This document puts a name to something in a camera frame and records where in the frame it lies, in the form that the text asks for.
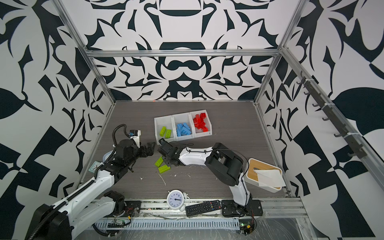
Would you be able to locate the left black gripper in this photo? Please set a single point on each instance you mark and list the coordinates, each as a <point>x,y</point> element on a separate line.
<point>149,149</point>

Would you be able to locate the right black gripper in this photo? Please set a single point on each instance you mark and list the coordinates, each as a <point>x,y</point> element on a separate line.
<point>165,160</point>

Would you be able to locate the green brick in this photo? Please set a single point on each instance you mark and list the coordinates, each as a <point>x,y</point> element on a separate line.
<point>168,133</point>
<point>163,131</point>
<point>159,162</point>
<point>164,168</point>

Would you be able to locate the blue brick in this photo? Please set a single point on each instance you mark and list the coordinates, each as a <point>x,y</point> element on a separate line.
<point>183,130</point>

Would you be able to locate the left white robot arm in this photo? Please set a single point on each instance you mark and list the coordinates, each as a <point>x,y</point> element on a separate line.
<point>69,217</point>

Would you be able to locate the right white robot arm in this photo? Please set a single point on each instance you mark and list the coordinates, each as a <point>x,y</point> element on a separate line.
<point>225,164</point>

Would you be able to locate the left white bin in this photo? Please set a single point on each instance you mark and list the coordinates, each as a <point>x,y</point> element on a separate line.
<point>168,122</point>

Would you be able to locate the white bin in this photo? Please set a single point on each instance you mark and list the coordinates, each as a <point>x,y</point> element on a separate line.
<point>168,122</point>
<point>183,118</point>
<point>197,124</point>

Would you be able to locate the middle white bin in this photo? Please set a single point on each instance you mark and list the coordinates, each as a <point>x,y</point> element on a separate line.
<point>183,118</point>

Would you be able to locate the small green square clock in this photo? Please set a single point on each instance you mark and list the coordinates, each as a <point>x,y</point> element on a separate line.
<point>95,166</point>

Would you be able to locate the right white bin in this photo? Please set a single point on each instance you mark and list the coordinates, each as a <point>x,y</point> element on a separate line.
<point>197,124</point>

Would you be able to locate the white analog clock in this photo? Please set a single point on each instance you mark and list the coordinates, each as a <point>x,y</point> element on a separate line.
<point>176,200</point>

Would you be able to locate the black remote control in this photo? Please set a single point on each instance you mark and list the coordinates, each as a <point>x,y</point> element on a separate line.
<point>202,208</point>

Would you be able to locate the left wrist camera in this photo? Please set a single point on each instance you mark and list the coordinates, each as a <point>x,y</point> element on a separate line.
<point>135,136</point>

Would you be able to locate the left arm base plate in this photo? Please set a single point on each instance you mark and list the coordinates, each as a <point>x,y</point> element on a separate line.
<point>131,209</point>

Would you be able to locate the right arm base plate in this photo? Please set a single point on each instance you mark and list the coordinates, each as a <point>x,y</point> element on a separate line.
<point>231,209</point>

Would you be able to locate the white cable duct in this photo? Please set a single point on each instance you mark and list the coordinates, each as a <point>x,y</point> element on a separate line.
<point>177,224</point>

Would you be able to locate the wall hook rail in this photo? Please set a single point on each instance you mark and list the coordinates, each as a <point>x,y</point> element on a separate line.
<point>334,115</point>

